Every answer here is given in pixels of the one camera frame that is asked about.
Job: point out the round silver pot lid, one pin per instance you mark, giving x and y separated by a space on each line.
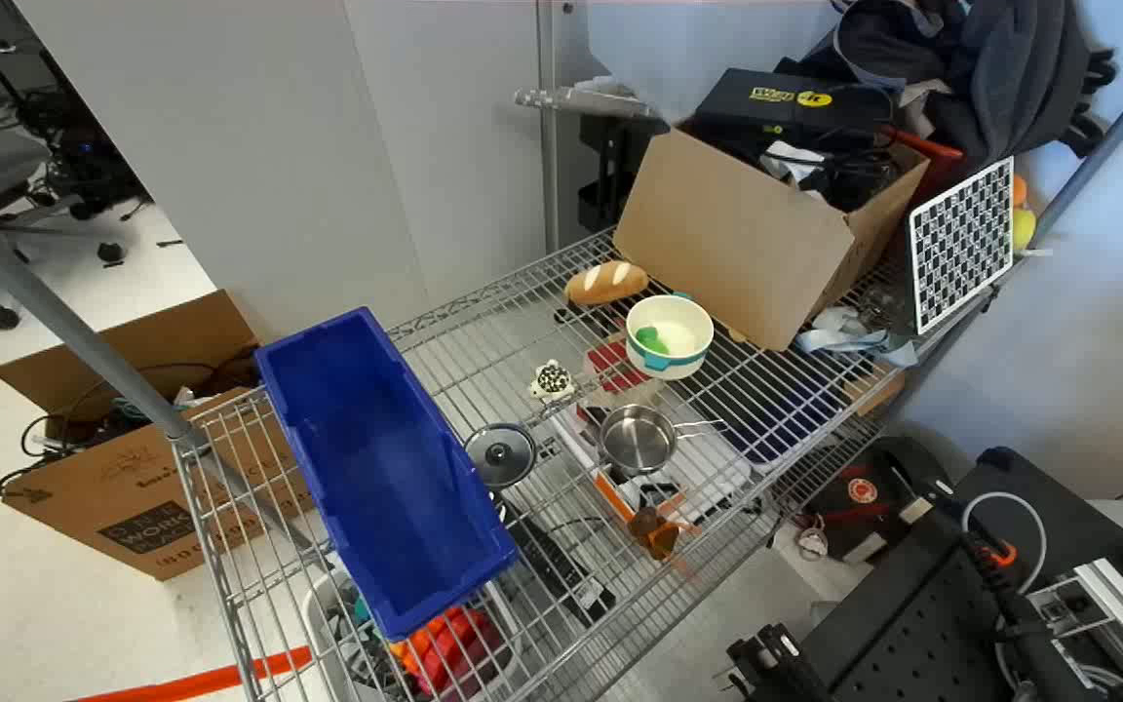
506 452

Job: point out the small silver pot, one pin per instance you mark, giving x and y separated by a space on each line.
637 439

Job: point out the small black and white item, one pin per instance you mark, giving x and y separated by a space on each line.
551 382

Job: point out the red flat packet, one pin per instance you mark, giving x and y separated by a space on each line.
612 369

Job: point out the bread loaf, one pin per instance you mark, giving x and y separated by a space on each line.
605 283

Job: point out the green toy in bowl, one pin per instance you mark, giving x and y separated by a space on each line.
648 342

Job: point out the orange brown tool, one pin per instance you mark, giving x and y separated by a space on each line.
644 525

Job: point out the open cardboard box with writing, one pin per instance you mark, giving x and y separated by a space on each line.
737 240

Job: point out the blue plastic bin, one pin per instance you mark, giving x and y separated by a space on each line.
386 473

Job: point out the clear plastic bag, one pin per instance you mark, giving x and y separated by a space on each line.
854 335

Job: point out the rainbow coloured stacking toy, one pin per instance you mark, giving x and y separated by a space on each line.
454 647

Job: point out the black box with red logo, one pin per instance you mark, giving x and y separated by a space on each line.
854 504

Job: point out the translucent plastic storage bin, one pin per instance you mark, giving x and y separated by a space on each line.
705 53

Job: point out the black case with yellow logo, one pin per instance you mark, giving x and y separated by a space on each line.
796 101

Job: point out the white patterned calibration board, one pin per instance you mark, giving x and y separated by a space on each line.
962 243

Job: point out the black clamp with orange trigger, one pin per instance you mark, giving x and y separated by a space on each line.
963 529

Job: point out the black perforated table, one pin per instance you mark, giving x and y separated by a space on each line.
926 626

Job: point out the brown cardboard box with label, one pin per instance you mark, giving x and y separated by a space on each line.
134 500

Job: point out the yellow ball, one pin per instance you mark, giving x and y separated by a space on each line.
1022 226

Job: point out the dark jacket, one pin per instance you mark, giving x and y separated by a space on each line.
991 65

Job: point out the black office chair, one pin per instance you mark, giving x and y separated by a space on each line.
30 156

